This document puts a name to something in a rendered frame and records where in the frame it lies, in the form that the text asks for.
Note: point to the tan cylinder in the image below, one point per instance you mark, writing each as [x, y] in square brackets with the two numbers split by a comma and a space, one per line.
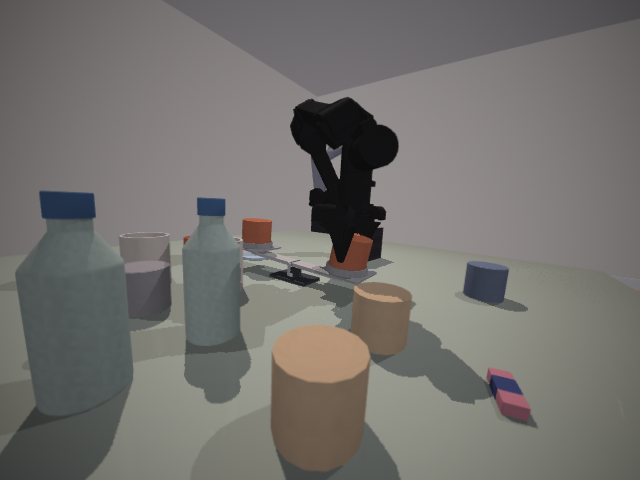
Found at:
[319, 383]
[380, 316]

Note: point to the pink eraser with blue sleeve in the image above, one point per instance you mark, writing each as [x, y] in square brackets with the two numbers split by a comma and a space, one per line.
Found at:
[508, 394]

